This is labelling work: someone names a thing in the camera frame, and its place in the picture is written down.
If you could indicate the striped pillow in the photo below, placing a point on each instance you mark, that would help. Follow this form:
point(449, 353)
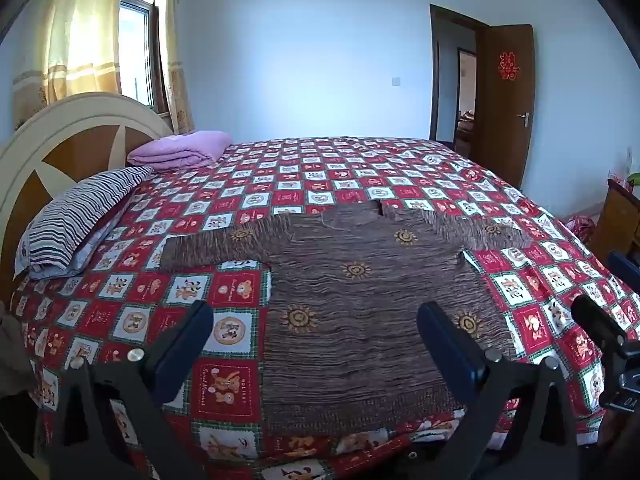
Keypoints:
point(75, 212)

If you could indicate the cream and brown headboard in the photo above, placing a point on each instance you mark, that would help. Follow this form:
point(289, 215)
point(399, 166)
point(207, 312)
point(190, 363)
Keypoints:
point(75, 116)

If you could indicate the brown door frame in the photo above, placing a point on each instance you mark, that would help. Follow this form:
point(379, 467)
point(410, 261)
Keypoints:
point(434, 75)

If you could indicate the red checked printed blanket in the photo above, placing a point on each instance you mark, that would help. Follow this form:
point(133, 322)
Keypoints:
point(510, 280)

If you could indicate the wide yellow curtain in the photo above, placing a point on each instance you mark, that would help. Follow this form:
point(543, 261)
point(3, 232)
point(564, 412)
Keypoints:
point(75, 35)

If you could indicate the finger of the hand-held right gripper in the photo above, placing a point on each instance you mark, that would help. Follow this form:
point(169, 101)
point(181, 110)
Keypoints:
point(625, 266)
point(596, 321)

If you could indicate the folded purple quilt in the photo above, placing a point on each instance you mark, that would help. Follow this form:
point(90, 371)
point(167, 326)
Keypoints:
point(180, 149)

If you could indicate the red bag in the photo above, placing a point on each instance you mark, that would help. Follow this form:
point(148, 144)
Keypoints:
point(580, 227)

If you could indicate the window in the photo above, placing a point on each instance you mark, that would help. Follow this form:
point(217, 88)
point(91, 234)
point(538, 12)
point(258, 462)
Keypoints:
point(137, 45)

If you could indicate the grey-brown cloth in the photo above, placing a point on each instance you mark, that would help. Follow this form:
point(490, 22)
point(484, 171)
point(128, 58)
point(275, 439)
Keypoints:
point(15, 355)

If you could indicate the brown wooden door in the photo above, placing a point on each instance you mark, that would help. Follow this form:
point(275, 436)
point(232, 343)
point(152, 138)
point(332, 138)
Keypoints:
point(502, 130)

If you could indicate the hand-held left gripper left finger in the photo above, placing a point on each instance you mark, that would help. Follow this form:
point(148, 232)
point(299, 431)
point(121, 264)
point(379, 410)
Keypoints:
point(184, 342)

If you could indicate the narrow yellow curtain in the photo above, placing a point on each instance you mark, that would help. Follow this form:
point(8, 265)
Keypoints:
point(177, 60)

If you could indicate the red paper door decoration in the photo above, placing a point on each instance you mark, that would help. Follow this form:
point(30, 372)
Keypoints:
point(508, 66)

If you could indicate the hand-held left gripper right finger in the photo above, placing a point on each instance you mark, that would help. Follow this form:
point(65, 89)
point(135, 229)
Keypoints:
point(450, 346)

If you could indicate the wooden cabinet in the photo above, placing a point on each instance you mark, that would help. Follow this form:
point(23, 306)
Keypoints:
point(617, 220)

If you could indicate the brown knitted sun-pattern sweater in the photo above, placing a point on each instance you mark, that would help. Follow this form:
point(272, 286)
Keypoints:
point(350, 310)

